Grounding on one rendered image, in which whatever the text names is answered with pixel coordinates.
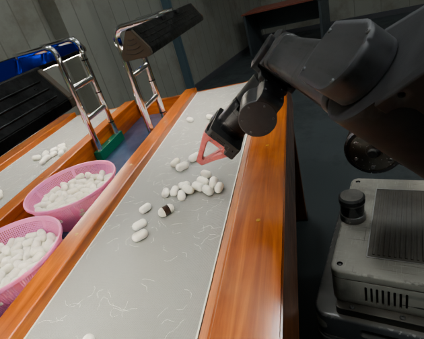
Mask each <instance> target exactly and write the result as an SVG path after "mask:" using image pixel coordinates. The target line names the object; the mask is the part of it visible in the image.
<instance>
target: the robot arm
mask: <svg viewBox="0 0 424 339"><path fill-rule="evenodd" d="M251 68H252V69H254V70H255V71H256V72H257V73H255V74H253V76H252V77H251V78H250V80H249V81H248V82H247V83H246V85H245V86H244V87H243V88H242V89H241V90H240V92H239V93H238V94H237V96H236V97H235V98H234V99H233V100H232V101H231V102H230V103H229V105H228V106H227V107H226V109H225V110H224V109H223V108H220V109H218V110H217V111H216V113H214V115H213V116H212V117H211V119H210V121H209V123H208V124H207V126H206V128H205V130H204V132H203V136H202V139H201V144H200V148H199V153H198V155H197V163H199V164H200V165H205V164H207V163H210V162H212V161H215V160H218V159H223V158H225V157H228V158H230V159H233V158H234V157H235V156H236V155H237V154H238V153H239V152H240V150H241V147H242V142H243V139H244V135H245V134H247V135H250V136H253V137H262V136H265V135H267V134H269V133H270V132H271V131H272V130H273V129H274V128H275V126H276V124H277V113H278V111H279V110H280V109H281V107H282V105H283V103H284V96H286V94H287V93H288V92H289V93H291V94H292V93H293V92H294V91H295V90H296V89H297V90H298V91H300V92H301V93H303V94H304V95H305V96H306V97H308V98H310V99H311V100H312V101H313V102H315V103H316V104H318V105H319V106H320V107H321V108H322V109H323V110H324V111H325V112H327V113H328V116H329V118H330V119H331V120H333V121H335V122H336V123H337V124H339V125H341V126H342V127H344V128H345V129H347V130H348V131H350V132H352V133H353V134H354V135H356V136H358V137H359V138H361V139H363V140H364V141H365V142H367V143H369V144H370V145H372V146H373V147H375V148H376V149H378V150H380V151H381V152H382V153H384V154H386V155H387V156H389V157H391V158H392V159H393V160H395V161H397V162H399V163H400V164H401V165H403V166H405V167H406V168H408V169H409V170H411V171H412V172H414V173H416V174H417V175H418V176H420V177H422V178H423V179H424V6H422V7H420V8H418V9H417V10H415V11H414V12H412V13H410V14H408V15H407V16H406V17H404V18H402V19H401V20H399V21H397V22H396V23H394V24H392V25H391V26H389V27H387V28H386V29H385V30H384V29H383V28H381V27H379V25H377V24H376V23H374V22H373V21H371V20H370V19H368V18H365V19H356V20H339V21H335V22H334V24H333V25H332V26H331V27H330V28H329V30H328V31H327V33H325V35H324V36H323V38H322V39H316V38H301V37H299V36H297V35H295V34H292V33H289V32H286V31H285V30H277V31H276V32H275V33H274V35H273V34H270V35H269V36H268V38H267V39H266V40H265V42H264V44H263V45H262V46H261V48H260V50H259V51H258V52H257V54H256V56H255V57H254V58H253V60H252V64H251ZM208 141H210V142H211V143H213V144H214V145H215V146H216V147H218V148H219V149H218V150H216V151H215V152H213V153H212V154H210V155H208V156H206V157H203V154H204V152H205V147H206V145H207V142H208Z"/></svg>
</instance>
